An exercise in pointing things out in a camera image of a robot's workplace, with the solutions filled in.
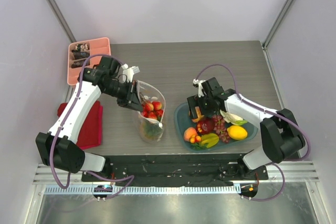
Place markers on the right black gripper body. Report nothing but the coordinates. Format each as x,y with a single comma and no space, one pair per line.
197,102

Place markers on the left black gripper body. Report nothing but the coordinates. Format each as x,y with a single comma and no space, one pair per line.
122,91

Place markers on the orange toy peach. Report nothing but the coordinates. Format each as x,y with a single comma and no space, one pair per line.
189,133
200,116

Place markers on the clear zip top bag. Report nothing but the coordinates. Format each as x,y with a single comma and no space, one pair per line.
151,91

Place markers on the red cherry bunch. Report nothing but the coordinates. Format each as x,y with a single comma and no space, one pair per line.
152,107

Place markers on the orange toy pineapple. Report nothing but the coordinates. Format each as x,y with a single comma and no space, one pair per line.
150,132

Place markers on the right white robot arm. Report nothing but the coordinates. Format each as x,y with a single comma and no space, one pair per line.
280,135

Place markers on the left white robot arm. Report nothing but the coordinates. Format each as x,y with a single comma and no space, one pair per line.
58,147

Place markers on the teal plastic tray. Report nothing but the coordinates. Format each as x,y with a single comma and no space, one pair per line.
183,121

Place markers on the dark red toy apple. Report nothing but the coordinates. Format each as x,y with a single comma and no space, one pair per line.
205,126

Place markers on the small orange cherry cluster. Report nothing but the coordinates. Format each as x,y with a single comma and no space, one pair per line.
195,139

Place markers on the purple toy grapes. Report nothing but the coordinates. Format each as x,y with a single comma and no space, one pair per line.
220,128

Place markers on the white toy cauliflower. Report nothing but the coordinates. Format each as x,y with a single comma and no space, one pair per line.
232,118

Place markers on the yellow green toy starfruit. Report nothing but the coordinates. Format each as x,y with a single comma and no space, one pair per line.
208,141

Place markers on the yellow toy lemon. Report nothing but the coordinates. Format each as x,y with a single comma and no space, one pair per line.
237,133

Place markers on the red folded cloth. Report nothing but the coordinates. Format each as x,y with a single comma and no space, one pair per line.
90,134

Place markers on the pink compartment organizer box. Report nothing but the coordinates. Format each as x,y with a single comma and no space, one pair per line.
79,51

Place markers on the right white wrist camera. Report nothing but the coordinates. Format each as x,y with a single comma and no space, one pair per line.
199,84

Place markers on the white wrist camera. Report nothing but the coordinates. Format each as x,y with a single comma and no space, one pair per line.
129,72
199,84

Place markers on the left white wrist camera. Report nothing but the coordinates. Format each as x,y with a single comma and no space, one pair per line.
129,72

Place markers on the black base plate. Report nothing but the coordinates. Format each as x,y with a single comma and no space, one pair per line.
189,170

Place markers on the slotted white cable duct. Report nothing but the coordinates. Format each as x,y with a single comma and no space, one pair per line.
96,189

